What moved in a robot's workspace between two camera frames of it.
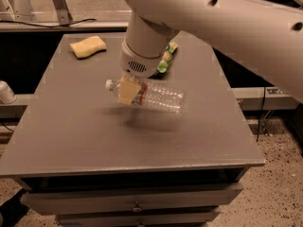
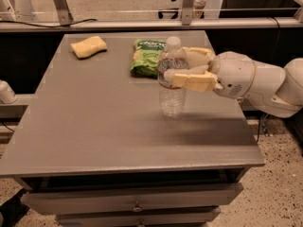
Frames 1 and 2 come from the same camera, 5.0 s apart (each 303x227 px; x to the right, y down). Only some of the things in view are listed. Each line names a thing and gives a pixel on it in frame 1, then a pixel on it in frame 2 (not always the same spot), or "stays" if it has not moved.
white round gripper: [137, 63] -> [233, 74]
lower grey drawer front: [181, 218] stays
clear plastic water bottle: [153, 96] -> [172, 99]
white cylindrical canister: [7, 95] stays
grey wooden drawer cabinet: [93, 162] stays
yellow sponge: [88, 47] stays
